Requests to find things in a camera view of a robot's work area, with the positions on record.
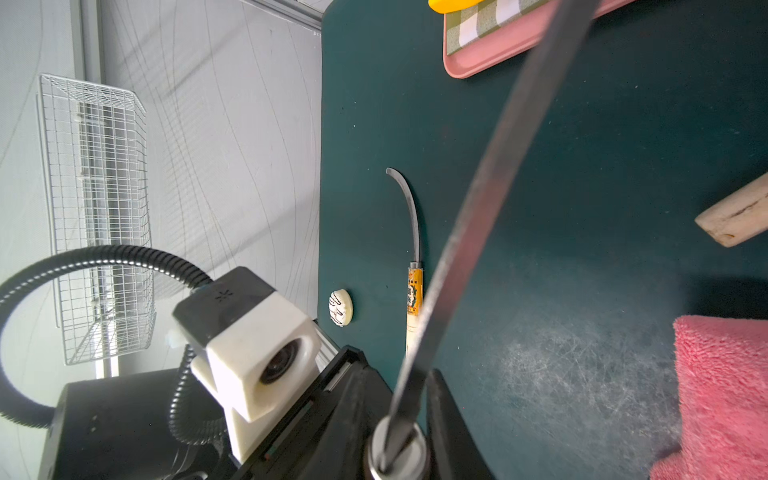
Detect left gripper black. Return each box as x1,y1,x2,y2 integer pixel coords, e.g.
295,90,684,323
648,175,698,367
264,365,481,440
39,347,390,479

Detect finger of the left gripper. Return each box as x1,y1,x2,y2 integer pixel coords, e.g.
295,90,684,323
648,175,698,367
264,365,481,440
426,369,494,479

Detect pink rag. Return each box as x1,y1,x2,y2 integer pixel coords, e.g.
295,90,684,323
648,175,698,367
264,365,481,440
650,316,767,479

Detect pink checkered tray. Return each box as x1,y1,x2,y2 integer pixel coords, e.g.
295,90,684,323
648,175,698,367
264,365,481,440
442,0,637,80

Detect yellow tipped metal tongs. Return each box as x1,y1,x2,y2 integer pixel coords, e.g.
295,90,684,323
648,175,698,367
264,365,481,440
428,0,482,15

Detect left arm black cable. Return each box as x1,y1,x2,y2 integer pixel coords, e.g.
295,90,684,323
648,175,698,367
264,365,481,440
0,244,229,448

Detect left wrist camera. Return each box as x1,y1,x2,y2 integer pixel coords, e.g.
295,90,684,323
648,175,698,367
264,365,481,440
173,267,321,462

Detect white rope ball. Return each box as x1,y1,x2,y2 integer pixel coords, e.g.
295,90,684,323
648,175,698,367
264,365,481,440
328,289,354,327

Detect white wire basket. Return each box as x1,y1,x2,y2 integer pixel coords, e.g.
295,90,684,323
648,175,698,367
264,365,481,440
37,74,156,365

